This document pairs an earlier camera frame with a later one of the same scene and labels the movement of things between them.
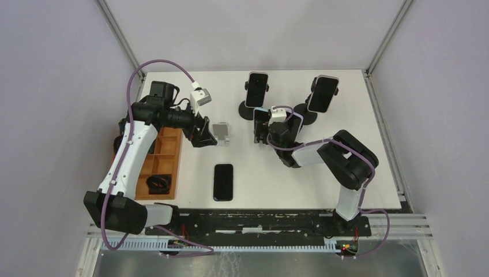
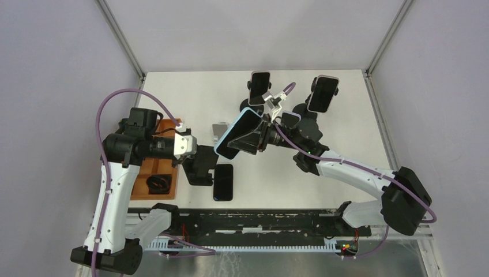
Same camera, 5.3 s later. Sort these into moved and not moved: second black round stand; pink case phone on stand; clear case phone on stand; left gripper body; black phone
Moved: left gripper body
Not moved: clear case phone on stand; pink case phone on stand; black phone; second black round stand
